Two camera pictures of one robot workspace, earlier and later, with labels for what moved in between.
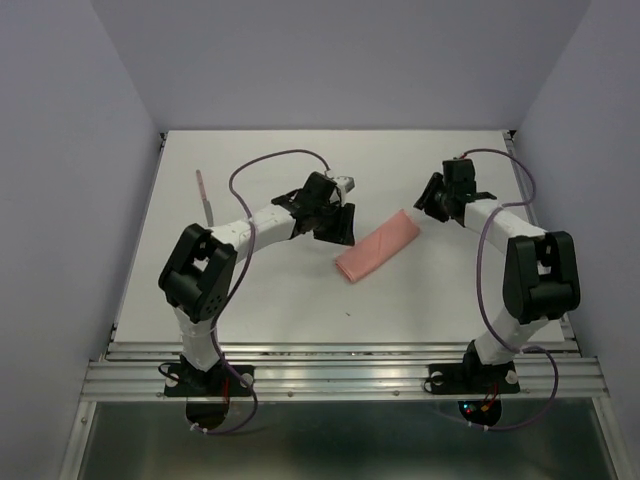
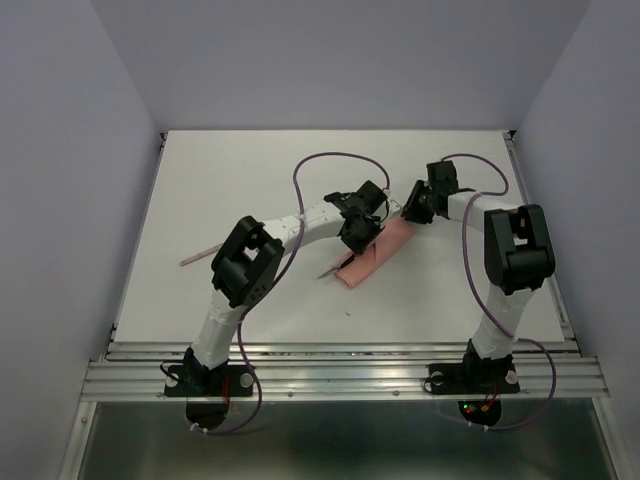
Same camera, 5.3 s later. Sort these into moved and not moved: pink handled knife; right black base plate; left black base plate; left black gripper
Moved: pink handled knife; left black gripper
Not moved: right black base plate; left black base plate
